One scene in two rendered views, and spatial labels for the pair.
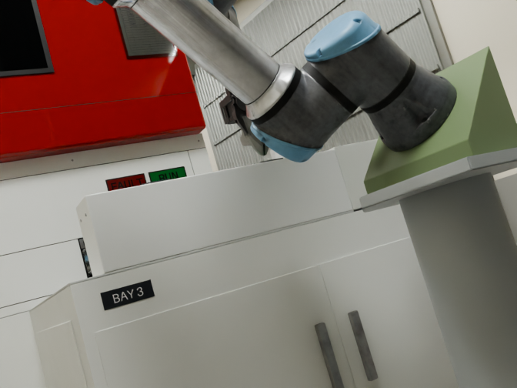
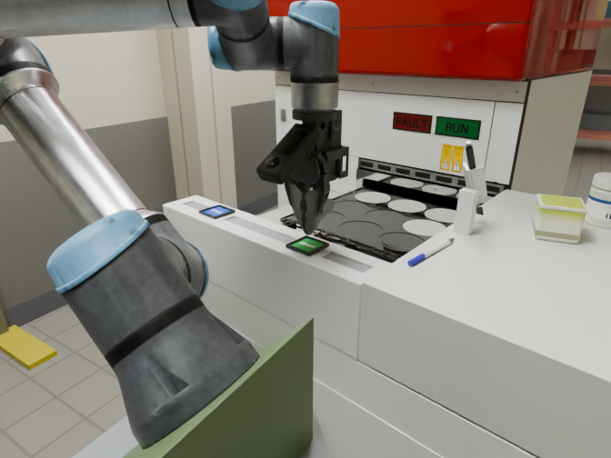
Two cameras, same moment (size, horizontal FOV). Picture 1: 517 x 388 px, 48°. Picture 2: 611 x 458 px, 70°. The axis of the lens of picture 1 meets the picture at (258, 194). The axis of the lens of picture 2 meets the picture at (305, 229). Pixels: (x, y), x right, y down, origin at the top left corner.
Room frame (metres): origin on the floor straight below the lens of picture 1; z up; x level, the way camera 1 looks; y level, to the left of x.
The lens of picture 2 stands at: (1.01, -0.70, 1.29)
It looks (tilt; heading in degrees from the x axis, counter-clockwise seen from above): 23 degrees down; 71
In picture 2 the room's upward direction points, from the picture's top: straight up
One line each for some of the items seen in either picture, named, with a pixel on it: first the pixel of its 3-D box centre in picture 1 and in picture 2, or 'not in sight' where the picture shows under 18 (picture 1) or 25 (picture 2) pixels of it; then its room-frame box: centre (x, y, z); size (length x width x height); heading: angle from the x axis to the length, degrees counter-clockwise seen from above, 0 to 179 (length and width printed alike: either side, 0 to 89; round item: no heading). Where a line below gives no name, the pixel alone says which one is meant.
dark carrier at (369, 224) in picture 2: not in sight; (385, 217); (1.52, 0.20, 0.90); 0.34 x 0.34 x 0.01; 30
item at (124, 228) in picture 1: (224, 209); (260, 261); (1.17, 0.07, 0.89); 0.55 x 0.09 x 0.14; 120
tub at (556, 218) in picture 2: not in sight; (557, 218); (1.69, -0.14, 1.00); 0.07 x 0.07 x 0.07; 49
